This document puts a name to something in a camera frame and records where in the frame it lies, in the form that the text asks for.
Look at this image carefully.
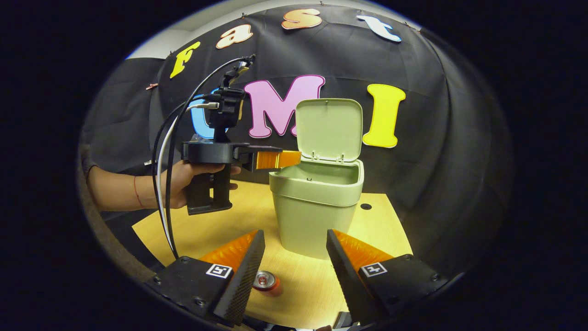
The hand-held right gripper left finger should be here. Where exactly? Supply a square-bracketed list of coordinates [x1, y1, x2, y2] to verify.
[146, 230, 266, 326]

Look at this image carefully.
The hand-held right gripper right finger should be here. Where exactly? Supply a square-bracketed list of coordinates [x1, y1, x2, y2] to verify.
[326, 229, 449, 325]

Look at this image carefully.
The red pop can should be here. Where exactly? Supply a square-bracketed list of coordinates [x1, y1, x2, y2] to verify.
[252, 270, 283, 297]

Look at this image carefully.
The green desktop garbage bin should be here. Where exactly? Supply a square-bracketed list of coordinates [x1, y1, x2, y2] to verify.
[269, 98, 365, 261]

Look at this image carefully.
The wooden desktop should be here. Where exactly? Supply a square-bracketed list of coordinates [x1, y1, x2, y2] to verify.
[132, 180, 414, 330]

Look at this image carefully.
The black backdrop cloth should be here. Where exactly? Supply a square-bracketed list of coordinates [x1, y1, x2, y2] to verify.
[79, 5, 514, 276]

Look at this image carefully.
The black cable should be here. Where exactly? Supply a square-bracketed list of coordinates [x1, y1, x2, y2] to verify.
[164, 54, 256, 260]
[151, 93, 222, 217]

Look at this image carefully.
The white cable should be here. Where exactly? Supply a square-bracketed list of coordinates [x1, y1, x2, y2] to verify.
[156, 102, 221, 252]

